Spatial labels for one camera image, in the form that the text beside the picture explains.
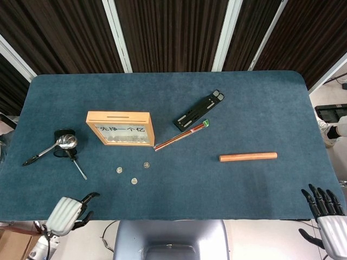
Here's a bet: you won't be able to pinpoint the black round base tool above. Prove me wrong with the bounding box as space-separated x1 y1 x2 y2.
53 129 79 159

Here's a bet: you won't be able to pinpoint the blue table cloth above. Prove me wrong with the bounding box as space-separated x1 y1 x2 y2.
0 70 341 222

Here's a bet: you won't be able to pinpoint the wooden rolling pin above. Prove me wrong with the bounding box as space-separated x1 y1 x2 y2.
219 152 278 163

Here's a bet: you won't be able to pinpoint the black case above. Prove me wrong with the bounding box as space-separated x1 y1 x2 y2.
314 104 347 122

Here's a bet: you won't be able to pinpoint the wooden coin box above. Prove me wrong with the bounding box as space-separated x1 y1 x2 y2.
86 110 156 147

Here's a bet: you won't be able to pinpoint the black handled screwdriver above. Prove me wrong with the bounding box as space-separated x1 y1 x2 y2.
66 150 88 181

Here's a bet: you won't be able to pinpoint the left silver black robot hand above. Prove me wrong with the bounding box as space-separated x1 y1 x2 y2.
46 192 100 237

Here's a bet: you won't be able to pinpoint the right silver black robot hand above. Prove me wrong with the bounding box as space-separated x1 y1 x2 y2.
298 184 347 258

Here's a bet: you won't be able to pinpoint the black cable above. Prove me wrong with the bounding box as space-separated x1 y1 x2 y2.
100 220 120 252

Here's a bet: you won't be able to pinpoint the metal ladle black handle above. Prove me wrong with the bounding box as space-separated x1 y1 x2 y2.
22 134 79 167

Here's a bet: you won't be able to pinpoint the black folding stand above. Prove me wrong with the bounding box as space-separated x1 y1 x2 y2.
173 89 226 128

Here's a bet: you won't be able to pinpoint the cardboard box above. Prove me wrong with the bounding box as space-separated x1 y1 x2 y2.
0 226 41 260

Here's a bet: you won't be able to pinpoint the person leg black sock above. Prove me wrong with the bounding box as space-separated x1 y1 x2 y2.
326 115 347 140

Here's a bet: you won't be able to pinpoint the black metal frame bar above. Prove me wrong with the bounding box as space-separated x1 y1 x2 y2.
0 113 18 130

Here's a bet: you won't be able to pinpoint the white partition post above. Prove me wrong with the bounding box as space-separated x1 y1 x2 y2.
308 51 347 94
0 34 38 83
211 0 245 73
101 0 133 74
248 0 288 72

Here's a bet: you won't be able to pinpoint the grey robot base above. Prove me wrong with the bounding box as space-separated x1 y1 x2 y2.
112 219 231 260

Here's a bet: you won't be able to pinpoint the white sneaker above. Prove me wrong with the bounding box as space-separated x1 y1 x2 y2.
317 119 341 149

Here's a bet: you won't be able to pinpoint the red-brown packaged chopsticks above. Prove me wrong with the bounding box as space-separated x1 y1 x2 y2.
153 119 210 152

